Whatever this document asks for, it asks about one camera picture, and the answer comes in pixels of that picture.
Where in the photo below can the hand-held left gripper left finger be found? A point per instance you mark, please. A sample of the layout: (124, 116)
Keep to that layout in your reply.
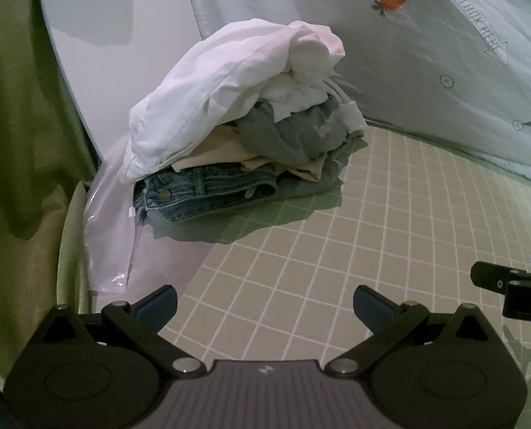
(160, 306)

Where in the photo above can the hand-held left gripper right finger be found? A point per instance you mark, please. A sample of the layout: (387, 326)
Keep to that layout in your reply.
(372, 306)

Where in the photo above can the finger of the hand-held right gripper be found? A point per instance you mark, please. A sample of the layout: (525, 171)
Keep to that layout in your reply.
(489, 276)

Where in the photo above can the white shirt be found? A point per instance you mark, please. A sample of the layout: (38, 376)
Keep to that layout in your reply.
(203, 89)

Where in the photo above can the checked bed sheet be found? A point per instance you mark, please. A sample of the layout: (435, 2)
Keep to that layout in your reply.
(337, 254)

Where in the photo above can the clear plastic bag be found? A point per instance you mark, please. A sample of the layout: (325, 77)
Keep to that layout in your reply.
(109, 241)

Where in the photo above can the blue jeans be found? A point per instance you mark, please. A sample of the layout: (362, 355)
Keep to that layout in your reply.
(194, 187)

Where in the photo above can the sage green garment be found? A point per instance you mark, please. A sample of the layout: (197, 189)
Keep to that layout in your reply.
(323, 183)

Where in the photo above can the beige garment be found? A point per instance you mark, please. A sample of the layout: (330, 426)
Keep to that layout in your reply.
(216, 147)

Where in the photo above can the grey garment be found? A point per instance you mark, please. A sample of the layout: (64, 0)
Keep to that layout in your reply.
(288, 136)

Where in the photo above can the green curtain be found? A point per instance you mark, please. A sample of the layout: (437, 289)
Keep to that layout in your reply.
(20, 143)

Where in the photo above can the printed pale quilt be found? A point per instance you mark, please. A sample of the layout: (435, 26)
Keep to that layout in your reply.
(426, 53)

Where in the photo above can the white flat panel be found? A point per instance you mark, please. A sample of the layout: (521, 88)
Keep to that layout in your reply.
(113, 67)

